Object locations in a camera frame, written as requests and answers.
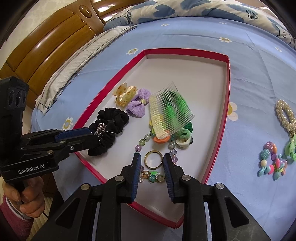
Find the blue heart patterned duvet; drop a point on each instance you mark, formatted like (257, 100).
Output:
(230, 10)

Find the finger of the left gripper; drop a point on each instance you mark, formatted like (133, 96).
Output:
(76, 134)

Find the yellow hair claw clip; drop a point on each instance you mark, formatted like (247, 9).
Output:
(124, 94)

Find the red shallow box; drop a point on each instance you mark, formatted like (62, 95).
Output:
(187, 86)

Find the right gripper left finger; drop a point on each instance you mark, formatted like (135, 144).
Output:
(94, 211)

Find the black velvet scrunchie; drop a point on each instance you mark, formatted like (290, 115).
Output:
(109, 123)

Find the blue flowered bed sheet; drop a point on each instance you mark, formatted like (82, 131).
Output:
(262, 71)

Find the wooden headboard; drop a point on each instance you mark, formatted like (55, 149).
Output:
(55, 40)

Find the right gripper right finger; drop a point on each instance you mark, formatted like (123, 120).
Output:
(208, 207)

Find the left hand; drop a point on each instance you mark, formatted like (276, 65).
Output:
(31, 201)

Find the clear hair comb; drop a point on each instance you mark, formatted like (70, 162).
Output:
(169, 111)

